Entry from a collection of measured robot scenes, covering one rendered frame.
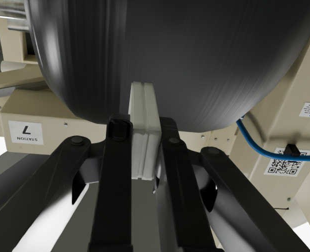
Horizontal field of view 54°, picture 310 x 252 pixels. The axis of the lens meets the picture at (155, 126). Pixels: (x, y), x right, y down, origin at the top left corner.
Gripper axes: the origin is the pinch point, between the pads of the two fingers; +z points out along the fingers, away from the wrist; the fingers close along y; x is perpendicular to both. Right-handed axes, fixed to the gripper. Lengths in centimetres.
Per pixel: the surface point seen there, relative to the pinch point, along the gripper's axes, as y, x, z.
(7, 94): -37, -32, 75
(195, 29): 4.4, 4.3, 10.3
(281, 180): 35, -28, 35
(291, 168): 36, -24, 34
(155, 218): 45, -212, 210
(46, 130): -22, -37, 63
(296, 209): 72, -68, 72
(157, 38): 1.3, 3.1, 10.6
